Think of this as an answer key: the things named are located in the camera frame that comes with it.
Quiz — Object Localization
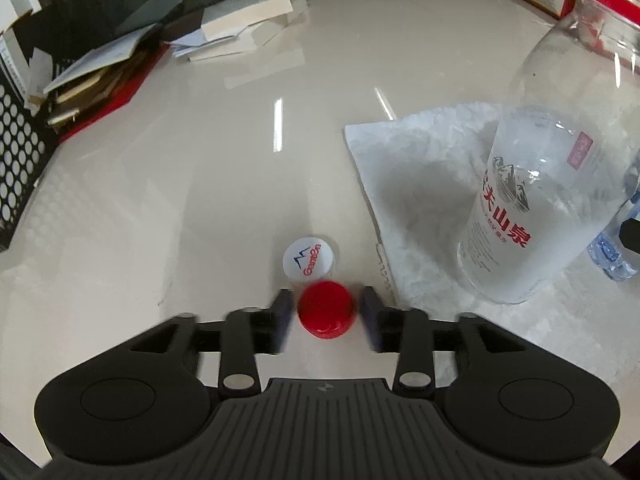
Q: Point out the white paper towel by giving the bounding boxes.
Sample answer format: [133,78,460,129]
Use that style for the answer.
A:
[344,102,639,363]

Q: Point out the red bottle cap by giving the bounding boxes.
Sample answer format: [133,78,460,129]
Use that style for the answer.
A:
[297,281,357,339]

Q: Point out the stack of books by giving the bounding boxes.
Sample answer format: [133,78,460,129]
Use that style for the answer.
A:
[44,0,307,130]

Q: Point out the clear plastic water bottle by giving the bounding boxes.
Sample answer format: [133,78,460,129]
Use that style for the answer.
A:
[458,3,639,304]

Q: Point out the small Ganten water bottle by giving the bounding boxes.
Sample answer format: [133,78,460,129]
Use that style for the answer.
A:
[588,193,639,282]

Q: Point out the white Ganten bottle cap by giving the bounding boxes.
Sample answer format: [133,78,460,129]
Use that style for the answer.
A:
[282,236,335,284]

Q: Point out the red folder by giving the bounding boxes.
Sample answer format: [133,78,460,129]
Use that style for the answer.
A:
[58,44,168,144]

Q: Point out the black perforated file holder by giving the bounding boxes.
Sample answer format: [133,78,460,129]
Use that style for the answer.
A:
[0,27,51,252]

